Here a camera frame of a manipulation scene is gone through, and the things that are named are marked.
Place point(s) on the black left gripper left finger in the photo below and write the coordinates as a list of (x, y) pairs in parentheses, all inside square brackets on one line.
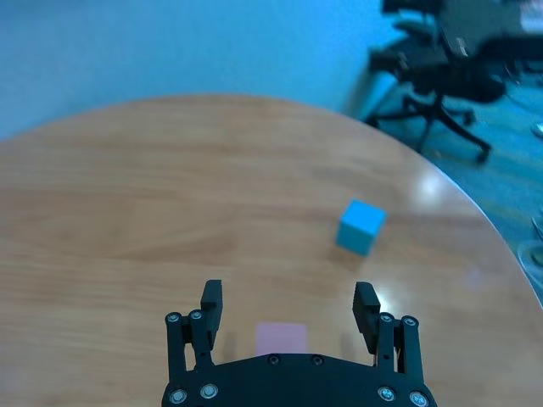
[(212, 313)]

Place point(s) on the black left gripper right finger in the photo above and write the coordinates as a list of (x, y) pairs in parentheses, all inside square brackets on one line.
[(365, 318)]

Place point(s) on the blue cube block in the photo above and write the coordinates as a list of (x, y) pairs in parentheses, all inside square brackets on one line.
[(360, 229)]

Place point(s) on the pink cube block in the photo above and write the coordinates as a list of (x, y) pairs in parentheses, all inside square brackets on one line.
[(282, 339)]

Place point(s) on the black office chair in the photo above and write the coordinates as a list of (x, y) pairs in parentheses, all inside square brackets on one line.
[(466, 85)]

